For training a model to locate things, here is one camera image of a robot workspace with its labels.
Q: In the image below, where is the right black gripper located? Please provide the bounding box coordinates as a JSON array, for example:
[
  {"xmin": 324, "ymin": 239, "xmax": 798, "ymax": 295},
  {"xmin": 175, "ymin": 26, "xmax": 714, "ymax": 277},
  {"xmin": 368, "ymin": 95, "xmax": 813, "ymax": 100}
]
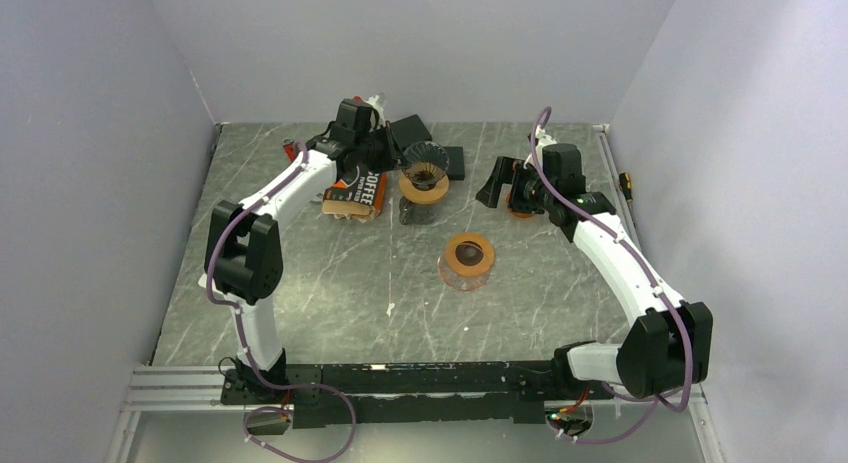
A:
[{"xmin": 476, "ymin": 156, "xmax": 556, "ymax": 215}]

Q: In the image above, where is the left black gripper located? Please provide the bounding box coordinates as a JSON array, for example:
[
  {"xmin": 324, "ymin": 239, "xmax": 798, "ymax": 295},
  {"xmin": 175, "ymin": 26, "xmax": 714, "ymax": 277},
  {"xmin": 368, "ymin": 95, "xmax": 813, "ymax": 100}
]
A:
[{"xmin": 356, "ymin": 122, "xmax": 412, "ymax": 175}]

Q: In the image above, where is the clear glass ribbed dripper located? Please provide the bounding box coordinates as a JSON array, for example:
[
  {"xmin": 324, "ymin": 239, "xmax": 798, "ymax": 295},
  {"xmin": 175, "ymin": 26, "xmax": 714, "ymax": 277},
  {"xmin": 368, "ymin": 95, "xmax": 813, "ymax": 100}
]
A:
[{"xmin": 402, "ymin": 141, "xmax": 448, "ymax": 190}]

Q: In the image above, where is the orange coffee filter box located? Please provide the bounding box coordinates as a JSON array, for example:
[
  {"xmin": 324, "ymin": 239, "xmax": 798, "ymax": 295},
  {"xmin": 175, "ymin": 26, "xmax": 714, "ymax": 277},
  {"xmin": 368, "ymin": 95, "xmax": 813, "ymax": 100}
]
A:
[{"xmin": 321, "ymin": 165, "xmax": 388, "ymax": 222}]

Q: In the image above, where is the wooden dripper ring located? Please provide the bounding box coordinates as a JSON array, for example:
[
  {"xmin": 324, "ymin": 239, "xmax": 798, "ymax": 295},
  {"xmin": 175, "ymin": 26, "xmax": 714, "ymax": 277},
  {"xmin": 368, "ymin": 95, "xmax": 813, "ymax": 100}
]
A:
[{"xmin": 398, "ymin": 173, "xmax": 450, "ymax": 206}]

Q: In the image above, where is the grey glass carafe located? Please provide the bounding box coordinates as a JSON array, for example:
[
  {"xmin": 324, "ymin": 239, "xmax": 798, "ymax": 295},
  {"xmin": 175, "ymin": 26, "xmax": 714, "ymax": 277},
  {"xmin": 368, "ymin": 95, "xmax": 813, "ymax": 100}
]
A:
[{"xmin": 398, "ymin": 197, "xmax": 438, "ymax": 225}]

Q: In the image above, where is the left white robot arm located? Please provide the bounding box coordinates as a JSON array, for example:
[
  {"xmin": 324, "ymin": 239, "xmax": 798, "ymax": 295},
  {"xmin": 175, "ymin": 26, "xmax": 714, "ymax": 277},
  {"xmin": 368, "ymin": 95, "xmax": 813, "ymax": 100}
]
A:
[{"xmin": 199, "ymin": 94, "xmax": 402, "ymax": 403}]

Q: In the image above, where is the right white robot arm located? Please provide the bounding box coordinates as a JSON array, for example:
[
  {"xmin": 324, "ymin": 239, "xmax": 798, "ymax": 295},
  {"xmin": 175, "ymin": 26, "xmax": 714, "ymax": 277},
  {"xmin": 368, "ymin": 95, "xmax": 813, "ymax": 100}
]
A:
[{"xmin": 476, "ymin": 144, "xmax": 713, "ymax": 399}]

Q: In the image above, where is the orange glass cup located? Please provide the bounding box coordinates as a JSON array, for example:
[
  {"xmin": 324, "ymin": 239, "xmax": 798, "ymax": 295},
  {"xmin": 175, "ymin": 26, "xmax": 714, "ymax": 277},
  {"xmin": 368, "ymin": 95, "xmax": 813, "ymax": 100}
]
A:
[{"xmin": 505, "ymin": 192, "xmax": 535, "ymax": 219}]

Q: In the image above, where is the black box rear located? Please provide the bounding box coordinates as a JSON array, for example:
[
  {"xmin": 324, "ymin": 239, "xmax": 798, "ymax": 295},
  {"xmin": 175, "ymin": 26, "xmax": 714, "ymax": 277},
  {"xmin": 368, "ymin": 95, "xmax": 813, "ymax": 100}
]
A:
[{"xmin": 388, "ymin": 114, "xmax": 433, "ymax": 153}]

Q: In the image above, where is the black box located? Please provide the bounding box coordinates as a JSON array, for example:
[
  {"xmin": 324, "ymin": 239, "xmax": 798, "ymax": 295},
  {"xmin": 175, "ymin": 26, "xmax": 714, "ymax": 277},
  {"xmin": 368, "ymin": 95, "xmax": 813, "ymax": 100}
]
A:
[
  {"xmin": 388, "ymin": 114, "xmax": 433, "ymax": 153},
  {"xmin": 444, "ymin": 146, "xmax": 466, "ymax": 181}
]

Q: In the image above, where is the black box front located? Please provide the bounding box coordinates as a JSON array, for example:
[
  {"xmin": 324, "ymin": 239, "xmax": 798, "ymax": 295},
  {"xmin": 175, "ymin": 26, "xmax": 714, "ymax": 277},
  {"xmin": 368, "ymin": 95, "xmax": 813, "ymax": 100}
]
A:
[{"xmin": 444, "ymin": 146, "xmax": 466, "ymax": 181}]

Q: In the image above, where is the red adjustable wrench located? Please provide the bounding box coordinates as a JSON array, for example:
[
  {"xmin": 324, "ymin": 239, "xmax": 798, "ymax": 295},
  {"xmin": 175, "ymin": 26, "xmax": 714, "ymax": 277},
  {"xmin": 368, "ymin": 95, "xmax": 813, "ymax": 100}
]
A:
[{"xmin": 283, "ymin": 138, "xmax": 300, "ymax": 162}]

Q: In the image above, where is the yellow black screwdriver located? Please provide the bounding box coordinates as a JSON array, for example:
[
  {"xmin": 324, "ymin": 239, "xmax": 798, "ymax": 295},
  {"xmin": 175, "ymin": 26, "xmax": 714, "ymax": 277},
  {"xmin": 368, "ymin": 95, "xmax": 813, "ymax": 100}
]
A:
[{"xmin": 618, "ymin": 172, "xmax": 633, "ymax": 204}]

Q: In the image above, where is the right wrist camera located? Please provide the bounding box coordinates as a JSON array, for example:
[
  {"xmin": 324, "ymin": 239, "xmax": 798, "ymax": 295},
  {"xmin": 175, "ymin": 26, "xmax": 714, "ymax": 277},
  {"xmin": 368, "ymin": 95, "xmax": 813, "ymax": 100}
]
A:
[{"xmin": 523, "ymin": 139, "xmax": 556, "ymax": 169}]

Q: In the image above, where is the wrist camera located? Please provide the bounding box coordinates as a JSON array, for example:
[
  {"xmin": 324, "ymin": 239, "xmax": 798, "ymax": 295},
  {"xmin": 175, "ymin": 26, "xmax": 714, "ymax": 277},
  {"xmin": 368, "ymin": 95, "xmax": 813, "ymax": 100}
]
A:
[
  {"xmin": 353, "ymin": 93, "xmax": 386, "ymax": 119},
  {"xmin": 523, "ymin": 139, "xmax": 556, "ymax": 169}
]

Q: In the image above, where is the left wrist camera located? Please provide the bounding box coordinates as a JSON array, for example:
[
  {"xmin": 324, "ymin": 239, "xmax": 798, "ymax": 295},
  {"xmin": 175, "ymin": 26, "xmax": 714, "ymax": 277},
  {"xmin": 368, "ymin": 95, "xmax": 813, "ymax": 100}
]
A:
[{"xmin": 353, "ymin": 93, "xmax": 386, "ymax": 119}]

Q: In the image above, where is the pink dripper with wooden ring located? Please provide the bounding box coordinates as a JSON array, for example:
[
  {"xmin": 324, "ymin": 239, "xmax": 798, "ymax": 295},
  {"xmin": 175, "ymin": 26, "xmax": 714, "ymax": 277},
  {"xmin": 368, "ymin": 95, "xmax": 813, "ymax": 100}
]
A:
[{"xmin": 437, "ymin": 232, "xmax": 496, "ymax": 291}]

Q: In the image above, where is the black base frame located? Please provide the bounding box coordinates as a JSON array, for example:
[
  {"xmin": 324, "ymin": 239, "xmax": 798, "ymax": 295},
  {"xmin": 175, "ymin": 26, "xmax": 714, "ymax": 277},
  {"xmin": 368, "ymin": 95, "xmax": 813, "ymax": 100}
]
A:
[{"xmin": 221, "ymin": 357, "xmax": 598, "ymax": 429}]

